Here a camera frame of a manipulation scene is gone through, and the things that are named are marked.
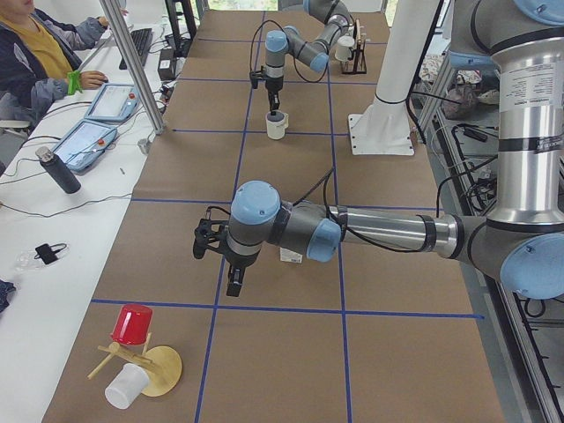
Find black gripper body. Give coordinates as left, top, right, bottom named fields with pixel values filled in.
left=265, top=78, right=282, bottom=93
left=223, top=249, right=260, bottom=269

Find white cup rear in rack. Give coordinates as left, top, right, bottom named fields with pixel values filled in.
left=334, top=35, right=356, bottom=63

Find milk carton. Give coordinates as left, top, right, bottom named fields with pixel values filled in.
left=279, top=248, right=303, bottom=264

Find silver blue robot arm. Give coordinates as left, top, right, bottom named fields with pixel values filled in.
left=257, top=0, right=353, bottom=115
left=219, top=1, right=563, bottom=300

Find wooden mug tree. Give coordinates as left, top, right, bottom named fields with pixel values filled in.
left=87, top=332, right=182, bottom=397

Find black keyboard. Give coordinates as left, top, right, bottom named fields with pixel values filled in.
left=130, top=28, right=153, bottom=67

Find black water bottle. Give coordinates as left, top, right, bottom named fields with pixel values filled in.
left=35, top=146, right=81, bottom=194

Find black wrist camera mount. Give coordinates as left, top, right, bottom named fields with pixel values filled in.
left=249, top=68, right=265, bottom=90

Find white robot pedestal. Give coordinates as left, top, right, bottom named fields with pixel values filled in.
left=348, top=0, right=443, bottom=156

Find black wire cup rack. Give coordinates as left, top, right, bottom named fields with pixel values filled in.
left=340, top=19, right=367, bottom=75

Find aluminium frame post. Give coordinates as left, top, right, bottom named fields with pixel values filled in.
left=100, top=0, right=165, bottom=135

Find red cup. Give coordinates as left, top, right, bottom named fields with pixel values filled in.
left=110, top=303, right=152, bottom=345

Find teach pendant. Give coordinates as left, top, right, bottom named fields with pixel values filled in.
left=85, top=83, right=138, bottom=123
left=54, top=119, right=117, bottom=174

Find near teach pendant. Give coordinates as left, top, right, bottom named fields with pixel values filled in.
left=54, top=119, right=117, bottom=174

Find person in yellow shirt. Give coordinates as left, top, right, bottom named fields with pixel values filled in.
left=1, top=1, right=109, bottom=126

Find white cup on tree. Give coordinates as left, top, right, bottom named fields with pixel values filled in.
left=104, top=363, right=150, bottom=410

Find white mug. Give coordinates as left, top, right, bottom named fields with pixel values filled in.
left=265, top=110, right=288, bottom=140

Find far teach pendant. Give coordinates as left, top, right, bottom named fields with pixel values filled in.
left=85, top=83, right=138, bottom=123

